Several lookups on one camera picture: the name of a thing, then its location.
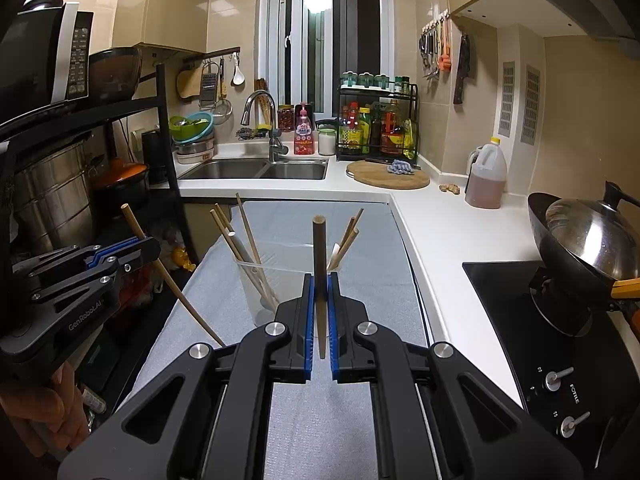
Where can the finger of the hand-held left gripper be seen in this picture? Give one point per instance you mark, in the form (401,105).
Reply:
(90,280)
(115,252)

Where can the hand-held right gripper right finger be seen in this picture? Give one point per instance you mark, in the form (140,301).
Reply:
(331,330)

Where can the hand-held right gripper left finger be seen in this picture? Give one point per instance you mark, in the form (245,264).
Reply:
(311,330)

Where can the clear plastic cup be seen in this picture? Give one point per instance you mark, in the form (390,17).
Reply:
(290,285)

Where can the bundle of wooden utensils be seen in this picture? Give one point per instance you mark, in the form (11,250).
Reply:
(262,100)

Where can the person's left hand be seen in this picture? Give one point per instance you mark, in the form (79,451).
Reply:
(70,410)

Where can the colourful fluffy duster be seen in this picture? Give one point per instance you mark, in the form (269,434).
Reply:
(170,240)

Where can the white tube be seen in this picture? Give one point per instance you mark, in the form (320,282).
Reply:
(94,399)

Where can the grey foam mat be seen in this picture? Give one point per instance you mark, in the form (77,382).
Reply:
(380,270)

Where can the orange lidded pot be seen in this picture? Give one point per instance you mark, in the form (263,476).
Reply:
(122,170)

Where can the large steel stockpot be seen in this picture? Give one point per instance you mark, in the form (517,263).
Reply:
(55,195)

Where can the black cylindrical kettle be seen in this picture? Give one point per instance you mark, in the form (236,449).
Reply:
(155,157)

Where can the black metal shelf rack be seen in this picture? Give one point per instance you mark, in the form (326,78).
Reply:
(167,135)

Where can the steel double sink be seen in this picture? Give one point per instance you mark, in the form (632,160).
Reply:
(225,169)

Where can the green plastic colander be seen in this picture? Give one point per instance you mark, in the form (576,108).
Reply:
(182,130)

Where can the blue plastic basin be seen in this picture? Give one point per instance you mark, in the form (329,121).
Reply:
(210,127)

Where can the round wooden cutting board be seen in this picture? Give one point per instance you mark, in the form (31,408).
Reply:
(380,177)

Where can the black glass cooktop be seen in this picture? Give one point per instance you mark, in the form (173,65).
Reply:
(500,300)

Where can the blue knitted cloth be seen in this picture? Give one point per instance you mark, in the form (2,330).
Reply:
(400,167)

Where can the steel mesh strainer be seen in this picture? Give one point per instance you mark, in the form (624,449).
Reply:
(223,110)

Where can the dark glass bowl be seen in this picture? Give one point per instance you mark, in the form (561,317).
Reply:
(115,72)

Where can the hanging wooden cutting board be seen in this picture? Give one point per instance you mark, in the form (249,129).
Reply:
(189,85)

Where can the ginger root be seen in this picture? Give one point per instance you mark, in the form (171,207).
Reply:
(449,188)

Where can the white jar with dark lid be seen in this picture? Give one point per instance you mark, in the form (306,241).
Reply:
(327,142)

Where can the steel kitchen faucet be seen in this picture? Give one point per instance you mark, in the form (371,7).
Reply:
(274,145)

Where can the steel box grater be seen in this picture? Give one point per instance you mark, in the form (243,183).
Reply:
(209,87)

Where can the pink dish soap bottle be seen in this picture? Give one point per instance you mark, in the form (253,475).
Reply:
(305,135)

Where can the row of sauce bottles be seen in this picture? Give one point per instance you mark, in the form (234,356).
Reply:
(352,130)

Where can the red filled jar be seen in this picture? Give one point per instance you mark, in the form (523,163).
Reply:
(286,120)

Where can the plastic cooking oil jug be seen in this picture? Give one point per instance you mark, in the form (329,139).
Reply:
(485,185)

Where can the black microwave oven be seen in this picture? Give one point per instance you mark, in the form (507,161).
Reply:
(35,55)

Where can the white hanging ladle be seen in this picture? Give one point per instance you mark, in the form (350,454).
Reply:
(237,78)

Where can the black wok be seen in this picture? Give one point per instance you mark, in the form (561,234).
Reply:
(555,255)

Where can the row of spice jars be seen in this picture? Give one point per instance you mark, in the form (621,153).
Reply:
(367,80)

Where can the steel wok lid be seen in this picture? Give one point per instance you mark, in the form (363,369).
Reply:
(585,235)

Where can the hanging cleaver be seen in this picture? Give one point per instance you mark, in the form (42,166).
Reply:
(461,80)

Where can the hanging steel kitchen scissors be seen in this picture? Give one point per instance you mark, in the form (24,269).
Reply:
(429,52)

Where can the white framed window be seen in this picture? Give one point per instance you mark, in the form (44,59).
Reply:
(320,35)

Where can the white wall socket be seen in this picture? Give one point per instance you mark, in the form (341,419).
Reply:
(138,140)

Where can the black wall hook rail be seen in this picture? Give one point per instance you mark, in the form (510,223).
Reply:
(210,56)

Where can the beige wall cabinet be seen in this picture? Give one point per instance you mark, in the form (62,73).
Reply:
(160,5)

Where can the grey wall vent grille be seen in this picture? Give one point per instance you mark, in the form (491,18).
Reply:
(507,100)
(530,105)

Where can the white wall hook rail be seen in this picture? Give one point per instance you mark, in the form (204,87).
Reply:
(435,19)

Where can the white wall cabinet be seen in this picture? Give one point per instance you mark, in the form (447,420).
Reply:
(500,10)

